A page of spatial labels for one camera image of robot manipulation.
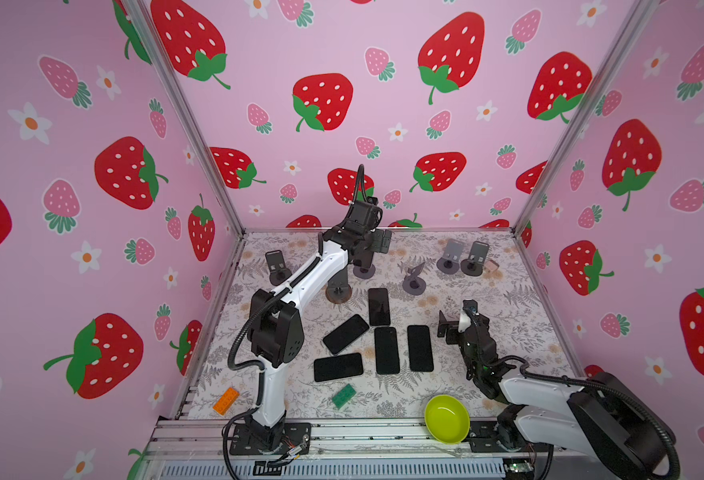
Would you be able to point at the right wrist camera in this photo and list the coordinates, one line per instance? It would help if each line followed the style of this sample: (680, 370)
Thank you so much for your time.
(468, 316)

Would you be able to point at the green lego brick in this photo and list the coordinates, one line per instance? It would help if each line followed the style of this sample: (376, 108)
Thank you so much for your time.
(343, 396)

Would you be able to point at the grey back centre stand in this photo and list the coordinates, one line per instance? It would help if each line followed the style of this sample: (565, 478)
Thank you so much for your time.
(364, 273)

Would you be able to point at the wooden base phone stand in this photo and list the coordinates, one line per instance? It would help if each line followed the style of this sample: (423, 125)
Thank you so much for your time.
(338, 290)

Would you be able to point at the grey centre phone stand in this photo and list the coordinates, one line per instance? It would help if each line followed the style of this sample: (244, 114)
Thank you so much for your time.
(413, 283)

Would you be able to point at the lime green bowl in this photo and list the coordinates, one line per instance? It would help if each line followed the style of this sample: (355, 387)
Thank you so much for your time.
(447, 419)

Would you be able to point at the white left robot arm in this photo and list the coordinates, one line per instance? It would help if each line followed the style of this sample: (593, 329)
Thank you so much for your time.
(273, 334)

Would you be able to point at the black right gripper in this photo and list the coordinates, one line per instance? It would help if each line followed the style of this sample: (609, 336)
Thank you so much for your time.
(453, 332)

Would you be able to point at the black phone wooden stand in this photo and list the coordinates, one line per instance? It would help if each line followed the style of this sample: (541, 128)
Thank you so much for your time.
(345, 334)

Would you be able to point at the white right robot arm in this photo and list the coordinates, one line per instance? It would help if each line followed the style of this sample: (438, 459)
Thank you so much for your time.
(598, 416)

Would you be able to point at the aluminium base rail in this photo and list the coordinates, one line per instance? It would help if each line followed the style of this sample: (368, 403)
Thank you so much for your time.
(359, 449)

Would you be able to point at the grey round phone stand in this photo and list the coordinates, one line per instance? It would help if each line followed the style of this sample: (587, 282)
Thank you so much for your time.
(449, 262)

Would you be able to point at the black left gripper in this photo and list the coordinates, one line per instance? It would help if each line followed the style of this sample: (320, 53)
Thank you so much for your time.
(374, 245)

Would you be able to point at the pink wall charger cube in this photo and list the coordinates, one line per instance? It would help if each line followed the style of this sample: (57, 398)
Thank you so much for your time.
(491, 265)

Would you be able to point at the orange brick left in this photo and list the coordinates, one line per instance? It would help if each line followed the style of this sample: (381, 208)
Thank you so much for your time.
(226, 401)

